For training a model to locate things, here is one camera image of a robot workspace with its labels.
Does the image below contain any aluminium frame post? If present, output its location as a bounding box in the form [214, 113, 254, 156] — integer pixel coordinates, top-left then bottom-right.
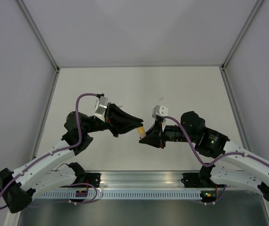
[220, 0, 265, 71]
[15, 0, 60, 73]

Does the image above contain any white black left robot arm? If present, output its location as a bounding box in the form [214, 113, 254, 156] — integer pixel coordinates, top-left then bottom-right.
[0, 102, 143, 213]

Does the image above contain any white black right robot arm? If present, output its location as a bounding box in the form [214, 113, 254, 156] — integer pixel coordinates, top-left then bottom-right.
[139, 111, 269, 202]

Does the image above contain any aluminium mounting rail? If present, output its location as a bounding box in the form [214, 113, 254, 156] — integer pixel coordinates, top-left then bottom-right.
[49, 170, 269, 189]

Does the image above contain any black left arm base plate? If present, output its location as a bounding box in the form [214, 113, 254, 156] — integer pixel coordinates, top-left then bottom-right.
[72, 172, 101, 188]

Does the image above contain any orange highlighter cap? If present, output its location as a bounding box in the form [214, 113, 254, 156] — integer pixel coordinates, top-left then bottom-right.
[137, 127, 146, 133]

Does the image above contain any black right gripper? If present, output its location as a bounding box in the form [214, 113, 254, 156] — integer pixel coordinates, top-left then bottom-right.
[139, 117, 197, 148]

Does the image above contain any right aluminium frame post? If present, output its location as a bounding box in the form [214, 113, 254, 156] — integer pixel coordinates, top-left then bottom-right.
[220, 0, 265, 71]

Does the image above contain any left aluminium frame post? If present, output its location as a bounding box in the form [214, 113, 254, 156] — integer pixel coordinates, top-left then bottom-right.
[15, 0, 60, 73]

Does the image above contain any white slotted cable duct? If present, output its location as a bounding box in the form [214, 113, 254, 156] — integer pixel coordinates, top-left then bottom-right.
[38, 189, 202, 201]

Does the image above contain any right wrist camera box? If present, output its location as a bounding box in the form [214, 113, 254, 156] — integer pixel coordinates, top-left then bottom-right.
[152, 105, 168, 131]

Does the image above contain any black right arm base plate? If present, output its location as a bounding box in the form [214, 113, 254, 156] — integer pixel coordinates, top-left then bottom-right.
[180, 173, 224, 188]

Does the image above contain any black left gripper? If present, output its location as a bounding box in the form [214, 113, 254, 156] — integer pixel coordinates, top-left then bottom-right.
[85, 104, 145, 139]

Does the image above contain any orange highlighter pen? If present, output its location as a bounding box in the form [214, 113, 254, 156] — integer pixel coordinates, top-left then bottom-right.
[139, 133, 146, 139]

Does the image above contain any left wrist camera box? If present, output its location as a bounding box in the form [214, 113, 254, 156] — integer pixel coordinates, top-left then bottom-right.
[94, 96, 108, 121]

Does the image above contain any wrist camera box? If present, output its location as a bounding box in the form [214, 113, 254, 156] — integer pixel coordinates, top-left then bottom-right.
[94, 96, 108, 121]
[152, 105, 168, 131]

